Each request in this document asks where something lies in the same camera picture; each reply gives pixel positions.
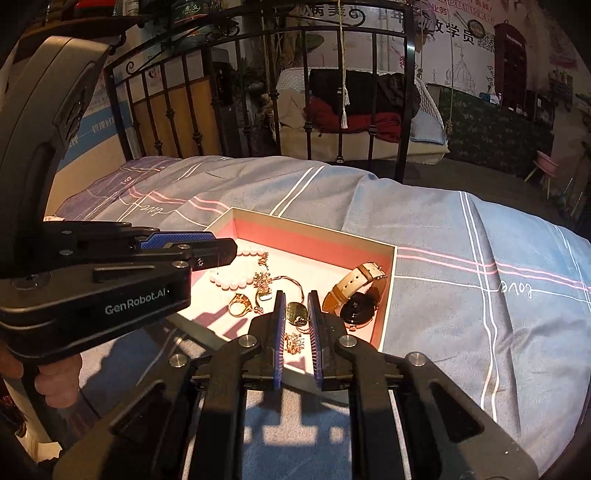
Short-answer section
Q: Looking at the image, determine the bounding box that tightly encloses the pink small stool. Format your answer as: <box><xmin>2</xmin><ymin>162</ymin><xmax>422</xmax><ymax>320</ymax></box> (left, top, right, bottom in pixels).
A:
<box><xmin>524</xmin><ymin>150</ymin><xmax>559</xmax><ymax>200</ymax></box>

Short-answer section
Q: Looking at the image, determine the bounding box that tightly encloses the open pink-lined gift box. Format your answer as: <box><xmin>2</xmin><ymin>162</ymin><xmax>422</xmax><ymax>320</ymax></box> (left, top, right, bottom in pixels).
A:
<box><xmin>180</xmin><ymin>208</ymin><xmax>397</xmax><ymax>348</ymax></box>

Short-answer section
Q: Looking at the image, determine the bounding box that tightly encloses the red telephone booth cabinet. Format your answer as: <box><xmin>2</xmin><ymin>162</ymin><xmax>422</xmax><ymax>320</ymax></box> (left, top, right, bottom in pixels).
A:
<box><xmin>494</xmin><ymin>21</ymin><xmax>527</xmax><ymax>110</ymax></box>

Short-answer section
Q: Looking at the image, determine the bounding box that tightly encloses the blue plaid bed sheet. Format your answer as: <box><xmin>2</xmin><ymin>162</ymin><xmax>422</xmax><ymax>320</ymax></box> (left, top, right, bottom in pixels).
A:
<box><xmin>57</xmin><ymin>156</ymin><xmax>590</xmax><ymax>479</ymax></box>

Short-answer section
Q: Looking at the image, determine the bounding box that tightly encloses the black metal bed headboard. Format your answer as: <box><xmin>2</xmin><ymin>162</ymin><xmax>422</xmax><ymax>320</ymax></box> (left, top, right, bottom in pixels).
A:
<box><xmin>104</xmin><ymin>1</ymin><xmax>416</xmax><ymax>181</ymax></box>

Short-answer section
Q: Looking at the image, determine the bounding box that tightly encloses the person's left hand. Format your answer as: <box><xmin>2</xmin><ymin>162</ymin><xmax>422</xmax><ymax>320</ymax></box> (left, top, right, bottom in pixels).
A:
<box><xmin>1</xmin><ymin>343</ymin><xmax>83</xmax><ymax>409</ymax></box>

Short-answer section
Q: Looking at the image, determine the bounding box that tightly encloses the gold ring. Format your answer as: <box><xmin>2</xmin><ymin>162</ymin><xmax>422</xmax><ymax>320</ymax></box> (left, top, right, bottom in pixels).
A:
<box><xmin>226</xmin><ymin>292</ymin><xmax>256</xmax><ymax>319</ymax></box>

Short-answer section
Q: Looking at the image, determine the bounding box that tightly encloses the hanging wicker swing chair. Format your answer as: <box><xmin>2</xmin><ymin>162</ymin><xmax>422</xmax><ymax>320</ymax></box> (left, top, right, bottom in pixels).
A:
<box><xmin>275</xmin><ymin>66</ymin><xmax>450</xmax><ymax>166</ymax></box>

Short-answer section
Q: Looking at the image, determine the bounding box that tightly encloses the gold chain jewelry tangle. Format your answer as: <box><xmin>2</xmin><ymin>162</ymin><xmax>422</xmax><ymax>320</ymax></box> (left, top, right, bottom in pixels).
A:
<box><xmin>250</xmin><ymin>250</ymin><xmax>311</xmax><ymax>356</ymax></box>

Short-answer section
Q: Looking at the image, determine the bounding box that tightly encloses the watch with tan strap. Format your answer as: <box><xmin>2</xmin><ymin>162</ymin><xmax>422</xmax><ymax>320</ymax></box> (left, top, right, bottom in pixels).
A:
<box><xmin>322</xmin><ymin>262</ymin><xmax>389</xmax><ymax>331</ymax></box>

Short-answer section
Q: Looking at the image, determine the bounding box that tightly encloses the white pearl bracelet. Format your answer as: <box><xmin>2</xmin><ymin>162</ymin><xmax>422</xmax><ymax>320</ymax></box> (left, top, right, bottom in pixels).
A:
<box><xmin>209</xmin><ymin>250</ymin><xmax>270</xmax><ymax>292</ymax></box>

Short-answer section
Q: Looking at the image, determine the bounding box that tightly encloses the green floral sofa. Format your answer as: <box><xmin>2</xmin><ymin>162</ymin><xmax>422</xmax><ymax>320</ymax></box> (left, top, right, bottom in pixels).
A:
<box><xmin>427</xmin><ymin>83</ymin><xmax>554</xmax><ymax>178</ymax></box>

